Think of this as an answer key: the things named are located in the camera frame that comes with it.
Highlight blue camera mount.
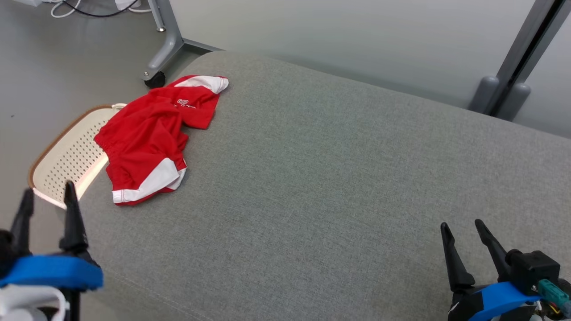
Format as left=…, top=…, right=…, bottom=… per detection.
left=468, top=281, right=542, bottom=321
left=0, top=254, right=104, bottom=291

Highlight blue left camera mount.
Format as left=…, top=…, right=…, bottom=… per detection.
left=0, top=254, right=104, bottom=291

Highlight white floor cable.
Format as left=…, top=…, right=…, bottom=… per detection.
left=50, top=0, right=92, bottom=19

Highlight black floor cable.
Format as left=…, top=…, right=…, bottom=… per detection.
left=62, top=0, right=141, bottom=19

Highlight red white shorts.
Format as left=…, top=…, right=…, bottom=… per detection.
left=94, top=75, right=229, bottom=206

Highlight cream perforated laundry basket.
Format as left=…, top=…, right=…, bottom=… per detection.
left=28, top=103, right=128, bottom=210

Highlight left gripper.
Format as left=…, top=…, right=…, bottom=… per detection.
left=10, top=181, right=102, bottom=268

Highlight blue right camera mount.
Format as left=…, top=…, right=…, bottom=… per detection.
left=468, top=281, right=542, bottom=321

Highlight grey partition post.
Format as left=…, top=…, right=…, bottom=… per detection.
left=468, top=0, right=571, bottom=122

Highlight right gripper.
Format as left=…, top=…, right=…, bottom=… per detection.
left=441, top=219, right=511, bottom=321

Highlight grey metal stand leg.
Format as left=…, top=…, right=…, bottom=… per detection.
left=142, top=0, right=223, bottom=89

